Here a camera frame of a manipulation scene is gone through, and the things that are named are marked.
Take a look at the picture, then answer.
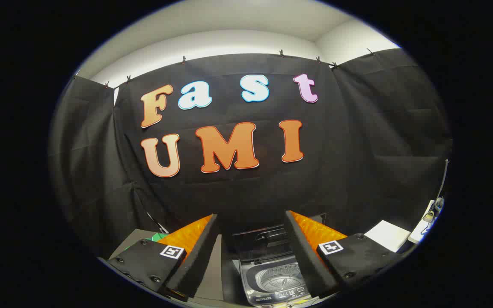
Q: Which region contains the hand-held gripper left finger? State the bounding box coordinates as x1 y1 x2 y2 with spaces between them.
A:
109 214 219 300

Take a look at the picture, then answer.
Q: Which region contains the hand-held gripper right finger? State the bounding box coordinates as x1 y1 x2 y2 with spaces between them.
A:
284 210 401 299

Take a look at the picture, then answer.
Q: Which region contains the grey washing machine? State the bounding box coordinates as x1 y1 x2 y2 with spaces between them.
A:
223 252 320 307

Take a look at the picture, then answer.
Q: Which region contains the grey side cabinet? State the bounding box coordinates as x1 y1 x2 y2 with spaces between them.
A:
110 229 224 302

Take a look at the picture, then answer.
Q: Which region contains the white power strip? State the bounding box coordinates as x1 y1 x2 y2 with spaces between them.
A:
408 198 444 244

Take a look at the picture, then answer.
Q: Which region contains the row of black clips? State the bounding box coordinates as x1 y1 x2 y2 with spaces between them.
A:
103 48 377 88

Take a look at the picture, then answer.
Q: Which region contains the grey hanging cable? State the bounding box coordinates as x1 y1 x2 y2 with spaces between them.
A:
437 159 450 206

